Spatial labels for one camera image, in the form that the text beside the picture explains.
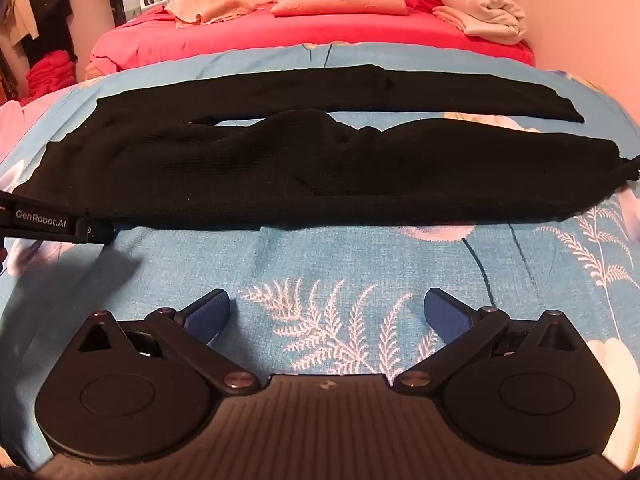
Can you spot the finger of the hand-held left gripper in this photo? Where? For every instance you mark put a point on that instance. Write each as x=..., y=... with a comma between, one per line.
x=100, y=231

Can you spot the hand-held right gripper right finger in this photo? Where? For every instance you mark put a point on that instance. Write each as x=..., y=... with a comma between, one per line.
x=445, y=310

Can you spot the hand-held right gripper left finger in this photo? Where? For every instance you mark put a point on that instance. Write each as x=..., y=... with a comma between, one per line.
x=210, y=312

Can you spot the black pants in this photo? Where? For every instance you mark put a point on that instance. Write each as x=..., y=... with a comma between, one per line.
x=300, y=175

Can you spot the pink cloth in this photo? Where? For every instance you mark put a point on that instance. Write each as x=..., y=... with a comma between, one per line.
x=17, y=125

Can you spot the blue floral bedsheet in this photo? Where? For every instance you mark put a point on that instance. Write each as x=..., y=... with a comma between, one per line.
x=325, y=260

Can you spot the stack of red cloths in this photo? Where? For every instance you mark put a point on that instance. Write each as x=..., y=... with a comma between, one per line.
x=50, y=72

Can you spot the beige hanging garment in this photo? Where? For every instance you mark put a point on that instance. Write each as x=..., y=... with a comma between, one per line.
x=17, y=10

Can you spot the dark hanging garment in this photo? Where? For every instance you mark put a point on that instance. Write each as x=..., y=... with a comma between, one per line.
x=50, y=5

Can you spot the beige towel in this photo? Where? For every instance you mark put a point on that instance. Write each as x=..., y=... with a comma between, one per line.
x=210, y=10

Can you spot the red bedsheet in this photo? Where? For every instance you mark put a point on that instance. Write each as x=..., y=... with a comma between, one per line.
x=300, y=30

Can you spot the cream folded blanket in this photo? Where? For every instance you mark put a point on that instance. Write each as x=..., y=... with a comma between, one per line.
x=490, y=17

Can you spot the pink pillow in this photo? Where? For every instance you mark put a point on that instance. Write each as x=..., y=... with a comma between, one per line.
x=340, y=4

